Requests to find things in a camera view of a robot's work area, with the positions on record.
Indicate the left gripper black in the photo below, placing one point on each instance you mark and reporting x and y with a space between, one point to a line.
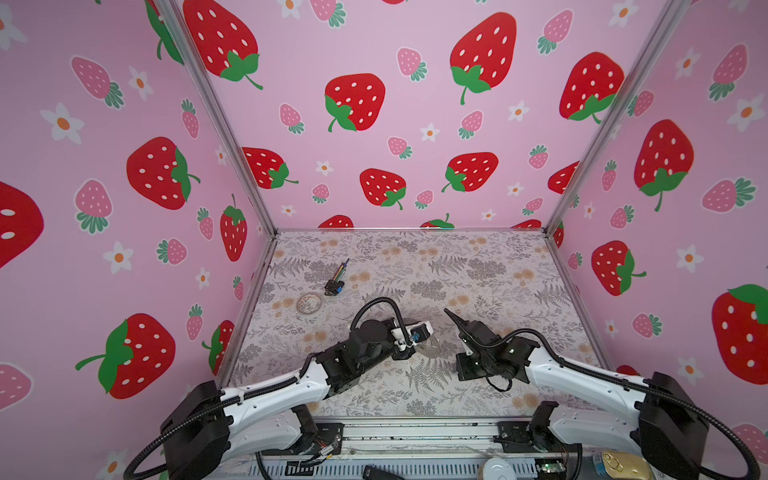
385 327

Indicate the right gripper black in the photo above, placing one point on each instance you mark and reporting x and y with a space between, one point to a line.
460 370

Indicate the grey perforated metal ring disc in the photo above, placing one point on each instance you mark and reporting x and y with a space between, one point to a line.
309 303

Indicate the key with blue tag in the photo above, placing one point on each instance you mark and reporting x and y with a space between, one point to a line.
430 348

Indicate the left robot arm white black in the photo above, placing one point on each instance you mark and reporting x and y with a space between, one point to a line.
212 425

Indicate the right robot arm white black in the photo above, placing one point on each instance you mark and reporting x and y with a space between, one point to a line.
663 427

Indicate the black device at front edge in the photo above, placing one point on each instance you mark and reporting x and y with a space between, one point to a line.
371 472

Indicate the white round puck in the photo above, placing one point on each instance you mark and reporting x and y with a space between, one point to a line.
497 469

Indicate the green circuit board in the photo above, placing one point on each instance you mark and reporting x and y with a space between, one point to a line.
550 469

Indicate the gold computer mouse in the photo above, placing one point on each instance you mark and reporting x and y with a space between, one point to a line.
621 466

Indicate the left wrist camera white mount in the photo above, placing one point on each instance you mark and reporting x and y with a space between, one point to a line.
409 335

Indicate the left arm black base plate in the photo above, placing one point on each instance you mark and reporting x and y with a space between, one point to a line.
315 438

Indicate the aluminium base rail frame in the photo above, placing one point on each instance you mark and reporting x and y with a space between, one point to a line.
445 448

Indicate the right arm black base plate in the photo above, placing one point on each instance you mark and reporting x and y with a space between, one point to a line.
516 437

